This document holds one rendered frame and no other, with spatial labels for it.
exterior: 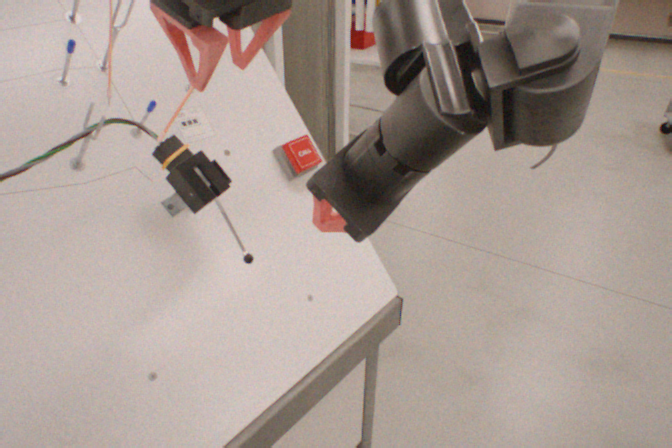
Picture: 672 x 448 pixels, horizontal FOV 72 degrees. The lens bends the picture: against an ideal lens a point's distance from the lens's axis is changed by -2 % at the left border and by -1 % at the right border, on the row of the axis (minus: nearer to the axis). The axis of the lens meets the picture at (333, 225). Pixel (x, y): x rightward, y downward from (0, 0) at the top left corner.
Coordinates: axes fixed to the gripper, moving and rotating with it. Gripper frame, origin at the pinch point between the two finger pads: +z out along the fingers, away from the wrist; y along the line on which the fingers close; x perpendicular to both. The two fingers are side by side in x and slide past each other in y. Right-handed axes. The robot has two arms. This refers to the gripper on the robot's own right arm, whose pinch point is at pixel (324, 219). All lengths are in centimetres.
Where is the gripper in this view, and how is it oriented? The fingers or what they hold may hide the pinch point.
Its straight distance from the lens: 46.1
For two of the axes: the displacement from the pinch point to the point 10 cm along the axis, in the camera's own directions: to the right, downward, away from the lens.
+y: -5.6, 5.6, -6.1
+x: 6.9, 7.2, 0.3
